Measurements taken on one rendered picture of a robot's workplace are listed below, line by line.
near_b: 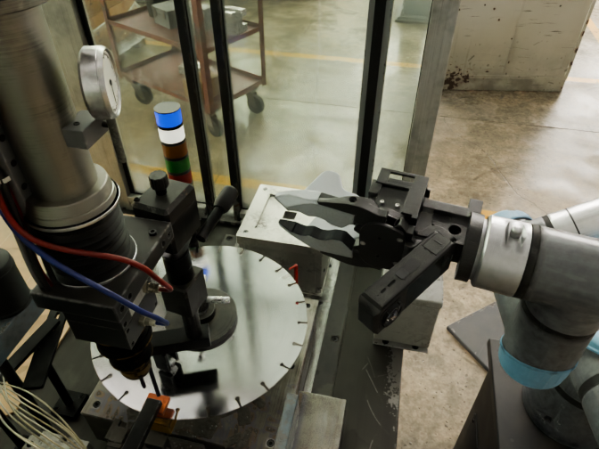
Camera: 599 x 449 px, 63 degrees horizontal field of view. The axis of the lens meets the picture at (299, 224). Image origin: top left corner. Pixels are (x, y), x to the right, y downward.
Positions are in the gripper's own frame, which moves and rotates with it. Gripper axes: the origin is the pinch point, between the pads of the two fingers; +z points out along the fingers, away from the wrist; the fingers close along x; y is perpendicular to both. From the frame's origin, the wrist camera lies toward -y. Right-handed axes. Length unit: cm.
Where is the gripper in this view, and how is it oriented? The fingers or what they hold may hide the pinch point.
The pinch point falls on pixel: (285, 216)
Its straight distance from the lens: 53.6
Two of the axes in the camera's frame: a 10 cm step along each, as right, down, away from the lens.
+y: 3.6, -7.2, 5.9
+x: -0.6, -6.5, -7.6
